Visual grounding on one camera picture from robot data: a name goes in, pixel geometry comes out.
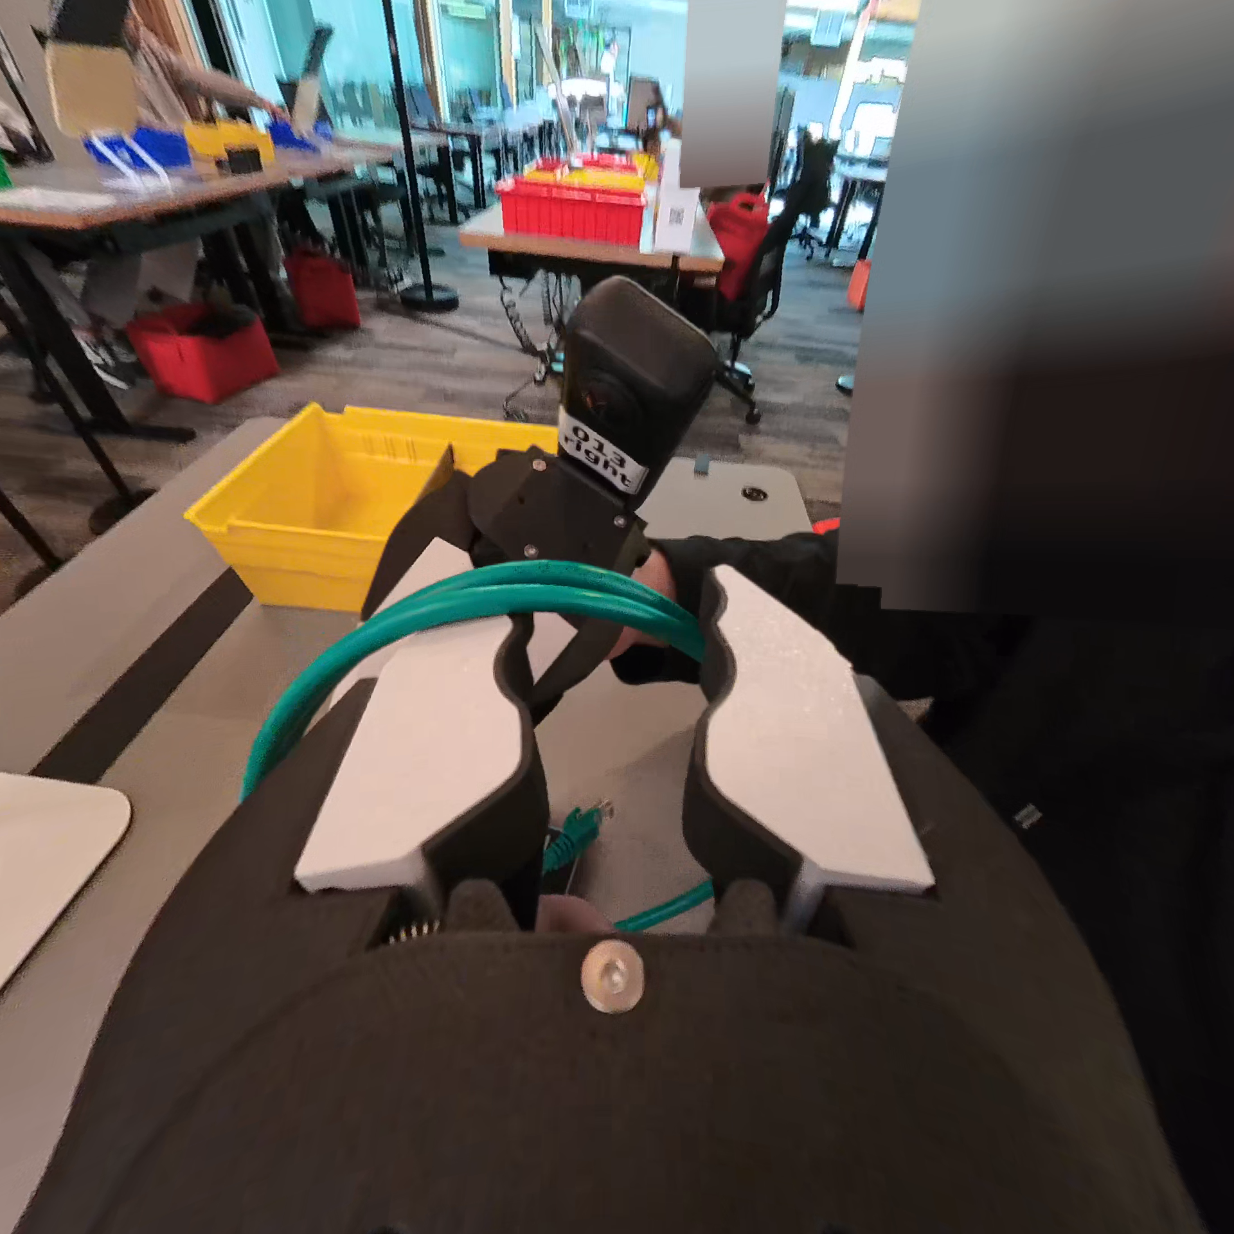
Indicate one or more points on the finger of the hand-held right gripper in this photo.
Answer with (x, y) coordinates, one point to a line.
(437, 562)
(549, 638)

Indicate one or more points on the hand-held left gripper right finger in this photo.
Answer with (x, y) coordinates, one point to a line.
(809, 753)

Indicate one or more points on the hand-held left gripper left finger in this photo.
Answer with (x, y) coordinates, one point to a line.
(414, 772)

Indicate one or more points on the person's right forearm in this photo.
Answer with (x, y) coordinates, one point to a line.
(760, 569)

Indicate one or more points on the yellow plastic bin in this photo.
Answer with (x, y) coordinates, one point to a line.
(308, 502)

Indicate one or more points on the red floor tote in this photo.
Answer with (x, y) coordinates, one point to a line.
(202, 358)
(323, 290)

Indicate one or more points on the red ridged crate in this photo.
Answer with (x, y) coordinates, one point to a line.
(568, 212)

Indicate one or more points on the white sign card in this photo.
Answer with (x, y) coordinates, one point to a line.
(680, 218)

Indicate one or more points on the red bag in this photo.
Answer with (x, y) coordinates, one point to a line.
(737, 242)

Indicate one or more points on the black rolling chair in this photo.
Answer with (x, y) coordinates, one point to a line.
(780, 271)

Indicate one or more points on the orange floor bag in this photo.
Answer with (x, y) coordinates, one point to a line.
(859, 284)

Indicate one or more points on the blue plastic bin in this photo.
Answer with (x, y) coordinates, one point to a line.
(143, 145)
(298, 137)

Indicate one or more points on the long wooden edged table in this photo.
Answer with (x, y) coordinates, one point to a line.
(192, 189)

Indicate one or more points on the small yellow bin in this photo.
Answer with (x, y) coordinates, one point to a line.
(226, 137)

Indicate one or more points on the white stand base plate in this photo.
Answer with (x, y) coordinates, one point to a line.
(48, 848)

